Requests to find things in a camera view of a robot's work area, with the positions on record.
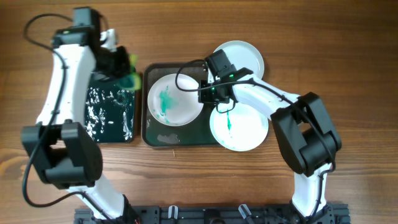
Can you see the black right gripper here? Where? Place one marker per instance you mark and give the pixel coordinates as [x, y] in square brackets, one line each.
[209, 96]

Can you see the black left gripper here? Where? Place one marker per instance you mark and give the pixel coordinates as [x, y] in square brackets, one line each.
[115, 63]

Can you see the green yellow sponge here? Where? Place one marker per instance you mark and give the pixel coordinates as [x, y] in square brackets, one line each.
[132, 81]

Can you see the white plate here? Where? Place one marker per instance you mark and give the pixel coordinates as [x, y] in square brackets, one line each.
[241, 128]
[171, 106]
[242, 55]

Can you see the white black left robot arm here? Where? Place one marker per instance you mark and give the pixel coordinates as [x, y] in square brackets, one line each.
[58, 145]

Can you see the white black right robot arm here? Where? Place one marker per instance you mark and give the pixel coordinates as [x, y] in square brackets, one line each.
[307, 138]

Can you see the black water tray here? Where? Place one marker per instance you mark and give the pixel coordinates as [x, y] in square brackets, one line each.
[109, 113]

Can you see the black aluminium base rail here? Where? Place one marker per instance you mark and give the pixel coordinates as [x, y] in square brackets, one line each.
[280, 213]

